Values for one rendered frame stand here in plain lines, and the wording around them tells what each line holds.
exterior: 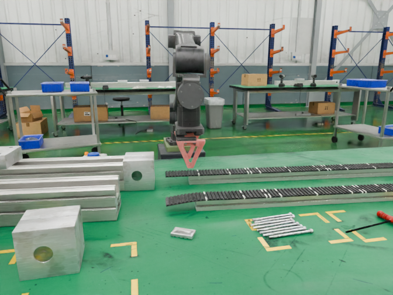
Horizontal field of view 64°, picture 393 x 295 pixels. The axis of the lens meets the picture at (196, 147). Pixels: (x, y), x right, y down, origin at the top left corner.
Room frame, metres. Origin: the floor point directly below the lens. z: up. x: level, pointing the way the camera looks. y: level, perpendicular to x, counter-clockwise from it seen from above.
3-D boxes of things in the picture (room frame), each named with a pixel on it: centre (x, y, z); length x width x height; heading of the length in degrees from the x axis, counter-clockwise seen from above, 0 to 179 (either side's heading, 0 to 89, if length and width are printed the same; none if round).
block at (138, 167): (0.95, 0.18, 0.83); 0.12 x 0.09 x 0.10; 7
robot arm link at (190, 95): (0.73, 0.01, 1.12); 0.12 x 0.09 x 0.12; 4
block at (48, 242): (0.54, 0.27, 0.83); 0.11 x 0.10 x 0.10; 13
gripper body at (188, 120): (0.77, 0.02, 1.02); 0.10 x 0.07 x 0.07; 7
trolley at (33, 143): (3.66, 1.69, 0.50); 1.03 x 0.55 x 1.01; 113
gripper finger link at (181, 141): (0.74, 0.02, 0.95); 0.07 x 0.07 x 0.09; 7
